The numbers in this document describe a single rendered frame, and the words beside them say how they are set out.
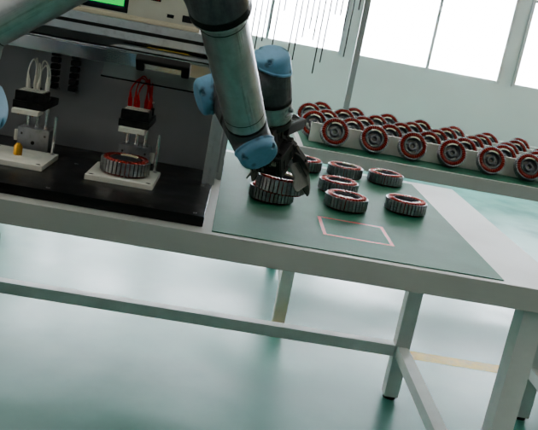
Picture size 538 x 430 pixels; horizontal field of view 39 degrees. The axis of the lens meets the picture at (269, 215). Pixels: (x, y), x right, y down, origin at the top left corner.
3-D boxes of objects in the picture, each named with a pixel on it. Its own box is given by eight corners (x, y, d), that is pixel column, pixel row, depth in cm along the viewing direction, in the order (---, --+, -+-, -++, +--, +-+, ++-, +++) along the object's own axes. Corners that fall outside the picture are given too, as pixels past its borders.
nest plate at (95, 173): (152, 190, 169) (153, 185, 168) (84, 178, 167) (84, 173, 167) (160, 177, 183) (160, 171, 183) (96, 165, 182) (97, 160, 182)
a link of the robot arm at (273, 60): (242, 48, 148) (282, 37, 150) (245, 95, 156) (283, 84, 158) (257, 67, 143) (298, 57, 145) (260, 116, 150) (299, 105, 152)
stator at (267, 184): (293, 200, 165) (296, 183, 164) (247, 188, 169) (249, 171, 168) (311, 194, 175) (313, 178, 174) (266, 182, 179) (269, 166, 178)
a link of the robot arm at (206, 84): (210, 109, 139) (266, 95, 142) (190, 68, 145) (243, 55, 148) (211, 138, 146) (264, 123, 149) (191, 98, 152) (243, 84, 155)
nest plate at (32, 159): (41, 171, 167) (42, 165, 167) (-28, 159, 166) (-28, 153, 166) (58, 159, 181) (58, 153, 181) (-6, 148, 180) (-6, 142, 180)
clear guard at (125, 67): (218, 97, 156) (223, 67, 154) (100, 76, 154) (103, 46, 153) (224, 84, 187) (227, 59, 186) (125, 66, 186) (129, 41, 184)
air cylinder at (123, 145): (146, 171, 187) (149, 148, 186) (115, 165, 187) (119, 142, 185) (149, 166, 192) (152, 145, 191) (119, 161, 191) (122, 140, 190)
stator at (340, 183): (314, 184, 219) (317, 171, 218) (353, 190, 220) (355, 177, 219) (319, 193, 208) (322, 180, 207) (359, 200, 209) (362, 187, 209)
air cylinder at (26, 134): (47, 153, 185) (49, 130, 184) (15, 148, 185) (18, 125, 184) (52, 149, 190) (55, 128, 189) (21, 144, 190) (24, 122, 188)
